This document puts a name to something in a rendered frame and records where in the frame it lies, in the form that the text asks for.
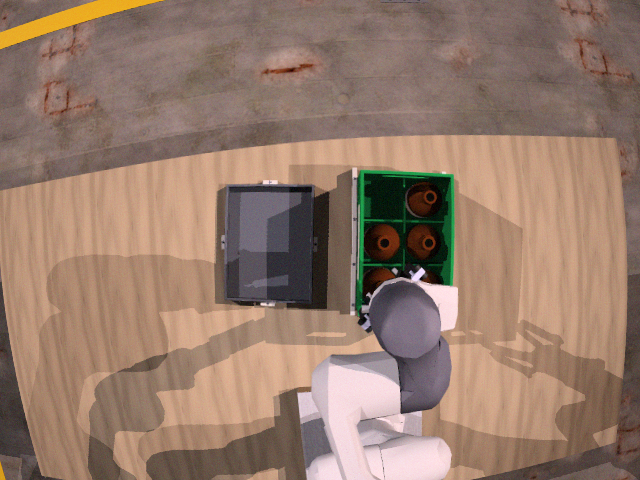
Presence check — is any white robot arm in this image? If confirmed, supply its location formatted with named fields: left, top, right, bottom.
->
left=308, top=277, right=458, bottom=480

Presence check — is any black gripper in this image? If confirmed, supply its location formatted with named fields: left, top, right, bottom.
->
left=358, top=263, right=428, bottom=333

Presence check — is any green bottle crate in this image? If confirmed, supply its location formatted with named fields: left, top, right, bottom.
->
left=356, top=170, right=455, bottom=310

